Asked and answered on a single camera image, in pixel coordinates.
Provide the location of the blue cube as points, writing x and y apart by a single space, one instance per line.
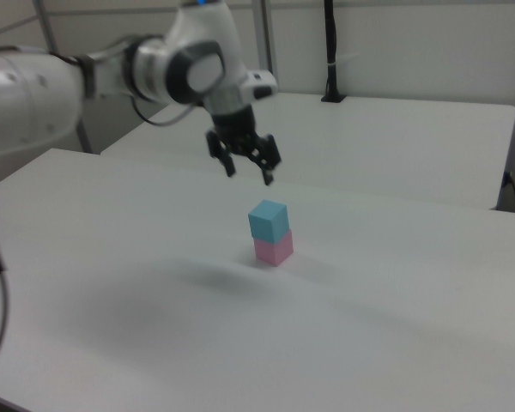
268 221

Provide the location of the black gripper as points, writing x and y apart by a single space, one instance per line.
236 126

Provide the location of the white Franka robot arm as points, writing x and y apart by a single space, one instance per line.
26 103

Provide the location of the black pole with base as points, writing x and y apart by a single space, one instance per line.
331 51

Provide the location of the pink cube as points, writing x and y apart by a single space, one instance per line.
274 251

